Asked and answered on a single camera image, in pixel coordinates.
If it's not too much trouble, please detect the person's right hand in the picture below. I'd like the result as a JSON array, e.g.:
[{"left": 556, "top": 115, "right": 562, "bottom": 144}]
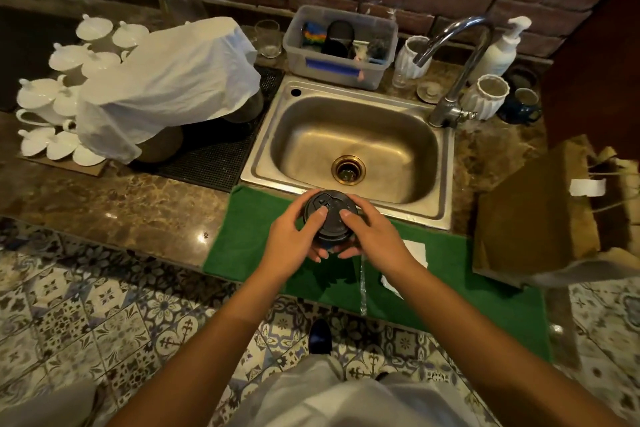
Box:
[{"left": 333, "top": 194, "right": 422, "bottom": 281}]

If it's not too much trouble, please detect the person's left hand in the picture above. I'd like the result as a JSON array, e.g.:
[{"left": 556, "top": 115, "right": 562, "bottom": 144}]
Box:
[{"left": 259, "top": 189, "right": 331, "bottom": 283}]

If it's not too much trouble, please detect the cup with black lid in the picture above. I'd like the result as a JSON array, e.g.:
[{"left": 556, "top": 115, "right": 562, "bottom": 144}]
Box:
[{"left": 303, "top": 189, "right": 361, "bottom": 250}]

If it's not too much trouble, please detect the person's left forearm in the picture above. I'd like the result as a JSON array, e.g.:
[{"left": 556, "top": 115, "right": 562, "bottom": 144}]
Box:
[{"left": 106, "top": 264, "right": 288, "bottom": 427}]

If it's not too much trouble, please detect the person's right forearm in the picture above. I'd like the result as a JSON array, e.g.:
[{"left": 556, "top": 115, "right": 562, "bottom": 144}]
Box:
[{"left": 387, "top": 259, "right": 632, "bottom": 427}]

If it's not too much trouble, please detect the clear plastic straw wrapper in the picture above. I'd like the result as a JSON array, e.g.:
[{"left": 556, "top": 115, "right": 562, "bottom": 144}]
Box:
[{"left": 357, "top": 257, "right": 369, "bottom": 317}]

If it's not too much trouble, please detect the green mat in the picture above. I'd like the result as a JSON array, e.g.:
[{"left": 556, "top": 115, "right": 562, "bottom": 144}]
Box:
[{"left": 202, "top": 184, "right": 552, "bottom": 363}]

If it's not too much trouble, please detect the white paper napkin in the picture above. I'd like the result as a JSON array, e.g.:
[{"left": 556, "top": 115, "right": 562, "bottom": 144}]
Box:
[{"left": 379, "top": 240, "right": 430, "bottom": 300}]

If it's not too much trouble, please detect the stainless steel sink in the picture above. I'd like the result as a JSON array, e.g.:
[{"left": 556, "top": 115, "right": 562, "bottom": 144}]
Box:
[{"left": 240, "top": 75, "right": 456, "bottom": 231}]

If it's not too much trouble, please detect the person's black shoe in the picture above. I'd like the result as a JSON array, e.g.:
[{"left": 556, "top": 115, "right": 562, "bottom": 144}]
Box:
[{"left": 307, "top": 319, "right": 334, "bottom": 356}]

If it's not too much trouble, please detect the black drying mat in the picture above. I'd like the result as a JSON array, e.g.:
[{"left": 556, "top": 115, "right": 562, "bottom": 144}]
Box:
[{"left": 130, "top": 65, "right": 285, "bottom": 193}]

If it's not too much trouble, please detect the clear plastic storage container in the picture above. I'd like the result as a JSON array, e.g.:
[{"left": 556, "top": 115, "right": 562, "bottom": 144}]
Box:
[{"left": 282, "top": 4, "right": 400, "bottom": 91}]

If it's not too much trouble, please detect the chrome faucet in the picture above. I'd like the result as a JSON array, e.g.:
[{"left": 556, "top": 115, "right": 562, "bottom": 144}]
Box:
[{"left": 412, "top": 16, "right": 496, "bottom": 128}]

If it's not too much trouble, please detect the brown bowl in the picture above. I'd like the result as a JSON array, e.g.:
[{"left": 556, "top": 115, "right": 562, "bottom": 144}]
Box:
[{"left": 134, "top": 125, "right": 185, "bottom": 164}]

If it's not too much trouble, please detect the person's white clothing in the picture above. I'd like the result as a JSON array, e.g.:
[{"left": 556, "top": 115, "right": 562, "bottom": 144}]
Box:
[{"left": 229, "top": 356, "right": 482, "bottom": 427}]

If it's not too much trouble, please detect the white ribbed ceramic cup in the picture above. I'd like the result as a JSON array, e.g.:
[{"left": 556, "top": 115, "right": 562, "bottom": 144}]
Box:
[
  {"left": 460, "top": 74, "right": 511, "bottom": 121},
  {"left": 395, "top": 35, "right": 432, "bottom": 80}
]

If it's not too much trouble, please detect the black round lid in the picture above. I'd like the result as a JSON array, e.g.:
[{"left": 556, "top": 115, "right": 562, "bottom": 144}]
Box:
[{"left": 321, "top": 20, "right": 356, "bottom": 58}]

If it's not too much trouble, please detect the brown paper bag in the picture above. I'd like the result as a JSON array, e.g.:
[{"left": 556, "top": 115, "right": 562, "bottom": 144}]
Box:
[{"left": 472, "top": 135, "right": 640, "bottom": 288}]

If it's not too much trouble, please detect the multicoloured sponge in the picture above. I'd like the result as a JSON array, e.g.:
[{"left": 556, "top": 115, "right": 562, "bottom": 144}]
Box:
[{"left": 301, "top": 21, "right": 327, "bottom": 51}]

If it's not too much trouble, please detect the clear glass tumbler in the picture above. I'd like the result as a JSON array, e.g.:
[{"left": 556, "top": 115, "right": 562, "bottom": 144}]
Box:
[{"left": 253, "top": 19, "right": 281, "bottom": 59}]

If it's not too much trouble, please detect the white cloth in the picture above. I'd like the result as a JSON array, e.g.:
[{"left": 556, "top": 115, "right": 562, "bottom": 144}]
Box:
[{"left": 75, "top": 16, "right": 262, "bottom": 165}]

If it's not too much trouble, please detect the dark blue mug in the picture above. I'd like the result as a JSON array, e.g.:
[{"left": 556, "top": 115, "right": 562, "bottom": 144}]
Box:
[{"left": 499, "top": 87, "right": 543, "bottom": 125}]

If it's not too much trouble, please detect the white pump soap bottle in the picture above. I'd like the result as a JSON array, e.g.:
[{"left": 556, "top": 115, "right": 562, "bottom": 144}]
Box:
[{"left": 469, "top": 16, "right": 533, "bottom": 85}]

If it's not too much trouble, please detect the wooden board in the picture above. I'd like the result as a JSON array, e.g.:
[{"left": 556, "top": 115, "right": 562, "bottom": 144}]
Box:
[{"left": 19, "top": 154, "right": 109, "bottom": 177}]

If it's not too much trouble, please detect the group of white teapots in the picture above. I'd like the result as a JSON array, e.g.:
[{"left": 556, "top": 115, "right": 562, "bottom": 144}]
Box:
[{"left": 15, "top": 13, "right": 151, "bottom": 167}]

